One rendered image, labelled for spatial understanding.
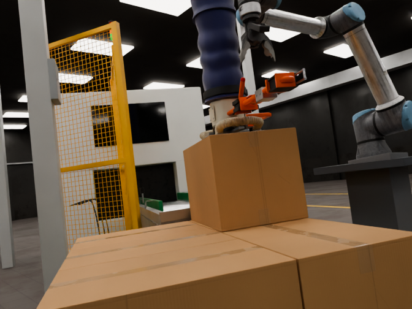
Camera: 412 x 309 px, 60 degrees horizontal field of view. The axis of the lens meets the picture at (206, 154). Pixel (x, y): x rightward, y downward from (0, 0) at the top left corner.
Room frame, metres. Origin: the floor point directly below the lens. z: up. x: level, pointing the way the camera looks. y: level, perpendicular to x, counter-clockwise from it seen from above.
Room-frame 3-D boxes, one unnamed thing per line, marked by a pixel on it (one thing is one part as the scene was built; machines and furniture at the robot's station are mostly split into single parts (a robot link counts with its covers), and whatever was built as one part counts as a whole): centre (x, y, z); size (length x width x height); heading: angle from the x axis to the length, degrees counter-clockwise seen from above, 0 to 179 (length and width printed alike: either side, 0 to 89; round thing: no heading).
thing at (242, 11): (1.46, -0.25, 1.43); 0.10 x 0.09 x 0.05; 106
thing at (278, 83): (1.25, -0.29, 1.07); 0.08 x 0.07 x 0.05; 16
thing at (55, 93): (2.62, 1.06, 1.62); 0.20 x 0.05 x 0.30; 16
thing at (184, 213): (2.17, -0.03, 0.58); 0.70 x 0.03 x 0.06; 106
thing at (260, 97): (1.39, -0.26, 1.07); 0.07 x 0.07 x 0.04; 16
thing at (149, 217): (3.20, 0.61, 0.50); 2.31 x 0.05 x 0.19; 16
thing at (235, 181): (1.81, -0.14, 0.74); 0.60 x 0.40 x 0.40; 15
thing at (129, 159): (2.93, 0.95, 1.05); 0.87 x 0.10 x 2.10; 68
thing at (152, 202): (3.55, 0.66, 0.60); 1.60 x 0.11 x 0.09; 16
